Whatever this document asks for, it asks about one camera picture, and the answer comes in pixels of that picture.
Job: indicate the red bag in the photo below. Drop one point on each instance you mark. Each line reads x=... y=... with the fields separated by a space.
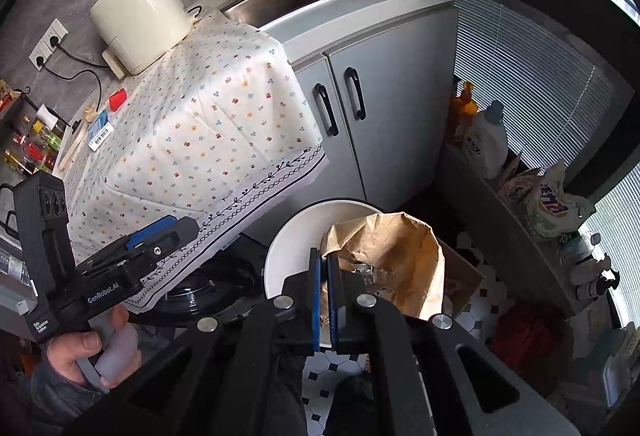
x=525 y=336

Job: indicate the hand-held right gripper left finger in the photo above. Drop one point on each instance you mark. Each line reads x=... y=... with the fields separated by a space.
x=316 y=306

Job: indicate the grey cabinet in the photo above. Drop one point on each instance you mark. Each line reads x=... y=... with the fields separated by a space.
x=395 y=106

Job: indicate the grey ledge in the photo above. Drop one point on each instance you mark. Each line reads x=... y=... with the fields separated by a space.
x=500 y=226

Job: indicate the brown paper bag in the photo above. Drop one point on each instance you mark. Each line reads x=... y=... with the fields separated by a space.
x=405 y=256

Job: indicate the cream air fryer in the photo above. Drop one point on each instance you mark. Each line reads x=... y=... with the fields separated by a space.
x=140 y=11

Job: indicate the person's dark shoe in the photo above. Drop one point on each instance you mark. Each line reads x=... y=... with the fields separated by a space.
x=352 y=401

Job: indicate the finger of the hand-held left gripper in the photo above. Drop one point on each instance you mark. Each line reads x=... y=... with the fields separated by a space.
x=147 y=236

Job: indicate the orange bottle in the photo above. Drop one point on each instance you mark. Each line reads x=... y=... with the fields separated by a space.
x=460 y=113

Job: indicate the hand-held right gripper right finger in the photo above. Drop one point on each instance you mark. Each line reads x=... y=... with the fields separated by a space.
x=332 y=306

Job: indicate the group of small toiletry bottles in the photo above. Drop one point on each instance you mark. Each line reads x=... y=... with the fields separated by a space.
x=590 y=276

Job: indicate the blue and white carton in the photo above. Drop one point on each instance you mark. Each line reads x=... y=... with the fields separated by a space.
x=100 y=131

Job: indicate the white round bucket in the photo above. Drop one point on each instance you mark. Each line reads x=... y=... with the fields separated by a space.
x=295 y=246

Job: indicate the black washing machine door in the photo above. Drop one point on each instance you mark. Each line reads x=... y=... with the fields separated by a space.
x=215 y=288

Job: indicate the brown cardboard box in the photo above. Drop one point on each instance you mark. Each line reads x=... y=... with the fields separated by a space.
x=462 y=276

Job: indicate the person's left forearm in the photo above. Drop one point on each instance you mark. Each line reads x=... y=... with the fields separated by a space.
x=55 y=391

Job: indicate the white wall socket strip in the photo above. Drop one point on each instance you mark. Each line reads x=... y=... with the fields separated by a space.
x=47 y=43

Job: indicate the pale printed bag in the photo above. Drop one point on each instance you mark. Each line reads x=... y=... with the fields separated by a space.
x=517 y=183

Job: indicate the red packet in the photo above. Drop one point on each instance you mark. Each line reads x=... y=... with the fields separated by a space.
x=117 y=99

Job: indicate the person's left hand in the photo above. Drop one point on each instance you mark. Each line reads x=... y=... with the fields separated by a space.
x=75 y=351

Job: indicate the white laundry detergent bottle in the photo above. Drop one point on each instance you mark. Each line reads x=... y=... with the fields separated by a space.
x=485 y=146

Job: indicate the row of seasoning bottles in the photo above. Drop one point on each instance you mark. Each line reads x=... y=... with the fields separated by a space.
x=32 y=146

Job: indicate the printed detergent refill bag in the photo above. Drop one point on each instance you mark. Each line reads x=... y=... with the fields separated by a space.
x=555 y=206

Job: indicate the floral white tablecloth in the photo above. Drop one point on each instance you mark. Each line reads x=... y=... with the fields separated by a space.
x=200 y=131

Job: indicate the small wooden board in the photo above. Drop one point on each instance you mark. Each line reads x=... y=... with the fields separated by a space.
x=75 y=146

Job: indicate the small brown paper scrap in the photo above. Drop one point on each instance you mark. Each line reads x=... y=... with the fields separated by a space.
x=90 y=114

